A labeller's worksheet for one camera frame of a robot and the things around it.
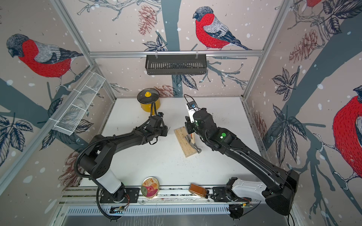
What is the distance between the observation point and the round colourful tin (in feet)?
2.38

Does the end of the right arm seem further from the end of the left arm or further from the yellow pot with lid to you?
the yellow pot with lid

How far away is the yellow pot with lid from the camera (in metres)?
1.06

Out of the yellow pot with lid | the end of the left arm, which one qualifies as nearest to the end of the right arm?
the end of the left arm

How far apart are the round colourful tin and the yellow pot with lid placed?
1.59 feet
